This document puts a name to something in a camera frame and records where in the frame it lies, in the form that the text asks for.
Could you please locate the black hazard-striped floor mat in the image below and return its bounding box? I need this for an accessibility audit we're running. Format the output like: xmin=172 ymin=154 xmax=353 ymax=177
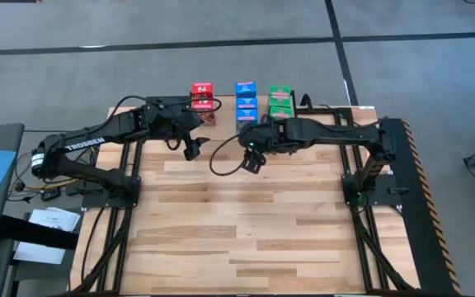
xmin=379 ymin=118 xmax=465 ymax=296

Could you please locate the black power adapter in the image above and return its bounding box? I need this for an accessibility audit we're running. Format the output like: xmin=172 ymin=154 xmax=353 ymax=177
xmin=40 ymin=187 xmax=62 ymax=202

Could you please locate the black aluminium table frame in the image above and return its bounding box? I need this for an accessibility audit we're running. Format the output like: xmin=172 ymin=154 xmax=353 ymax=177
xmin=70 ymin=95 xmax=418 ymax=296

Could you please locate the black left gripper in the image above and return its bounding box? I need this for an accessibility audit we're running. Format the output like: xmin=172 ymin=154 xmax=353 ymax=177
xmin=151 ymin=102 xmax=212 ymax=163

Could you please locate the red Froot Loops cereal box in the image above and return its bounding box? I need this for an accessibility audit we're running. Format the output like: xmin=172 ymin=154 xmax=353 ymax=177
xmin=191 ymin=97 xmax=218 ymax=127
xmin=190 ymin=82 xmax=214 ymax=99

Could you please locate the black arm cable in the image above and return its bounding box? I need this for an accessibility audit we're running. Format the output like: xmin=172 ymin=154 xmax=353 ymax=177
xmin=107 ymin=95 xmax=223 ymax=152
xmin=209 ymin=130 xmax=255 ymax=177

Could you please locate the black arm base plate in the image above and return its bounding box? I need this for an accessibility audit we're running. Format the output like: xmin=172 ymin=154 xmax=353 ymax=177
xmin=81 ymin=175 xmax=142 ymax=210
xmin=341 ymin=172 xmax=403 ymax=207

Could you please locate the black curved bracket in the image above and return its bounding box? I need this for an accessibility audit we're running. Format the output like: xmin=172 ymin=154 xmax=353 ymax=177
xmin=300 ymin=93 xmax=316 ymax=113

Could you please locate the green Apple Jacks cereal box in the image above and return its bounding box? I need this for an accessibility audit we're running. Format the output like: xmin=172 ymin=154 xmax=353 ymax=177
xmin=267 ymin=95 xmax=293 ymax=108
xmin=267 ymin=106 xmax=294 ymax=121
xmin=268 ymin=85 xmax=292 ymax=97

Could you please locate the black floor cable bundle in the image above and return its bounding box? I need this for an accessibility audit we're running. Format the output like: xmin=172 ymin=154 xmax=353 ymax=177
xmin=6 ymin=128 xmax=106 ymax=204

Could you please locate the yellow power cable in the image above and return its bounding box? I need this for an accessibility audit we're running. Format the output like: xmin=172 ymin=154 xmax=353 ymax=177
xmin=25 ymin=177 xmax=86 ymax=191

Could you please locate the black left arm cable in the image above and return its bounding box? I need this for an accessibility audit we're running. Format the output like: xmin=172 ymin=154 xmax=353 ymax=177
xmin=107 ymin=95 xmax=223 ymax=152

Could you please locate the blue Rice Krispies cereal box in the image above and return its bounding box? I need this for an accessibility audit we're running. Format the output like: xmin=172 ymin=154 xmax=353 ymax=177
xmin=235 ymin=108 xmax=260 ymax=134
xmin=234 ymin=81 xmax=258 ymax=99
xmin=235 ymin=97 xmax=259 ymax=111

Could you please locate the wooden shelf black metal frame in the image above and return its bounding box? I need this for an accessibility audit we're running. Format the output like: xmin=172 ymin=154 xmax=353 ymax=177
xmin=186 ymin=90 xmax=301 ymax=158

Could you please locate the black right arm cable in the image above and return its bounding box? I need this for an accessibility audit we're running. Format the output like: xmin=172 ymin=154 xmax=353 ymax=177
xmin=209 ymin=130 xmax=255 ymax=177

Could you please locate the white paper sheet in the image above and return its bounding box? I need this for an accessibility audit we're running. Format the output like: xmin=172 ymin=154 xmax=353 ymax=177
xmin=12 ymin=241 xmax=68 ymax=266
xmin=28 ymin=207 xmax=82 ymax=233

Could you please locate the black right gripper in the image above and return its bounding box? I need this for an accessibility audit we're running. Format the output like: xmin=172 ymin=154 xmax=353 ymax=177
xmin=237 ymin=120 xmax=290 ymax=176

